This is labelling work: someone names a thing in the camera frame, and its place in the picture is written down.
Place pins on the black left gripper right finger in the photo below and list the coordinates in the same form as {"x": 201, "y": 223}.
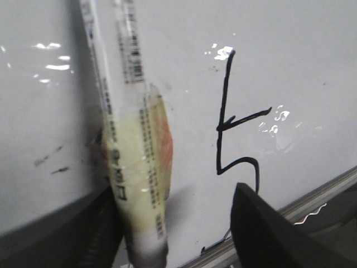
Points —
{"x": 264, "y": 238}

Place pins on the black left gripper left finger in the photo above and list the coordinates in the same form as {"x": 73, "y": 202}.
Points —
{"x": 86, "y": 233}

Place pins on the white taped whiteboard marker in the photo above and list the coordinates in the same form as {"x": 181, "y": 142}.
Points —
{"x": 136, "y": 134}

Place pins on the white whiteboard with aluminium frame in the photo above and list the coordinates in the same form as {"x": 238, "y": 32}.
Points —
{"x": 294, "y": 59}

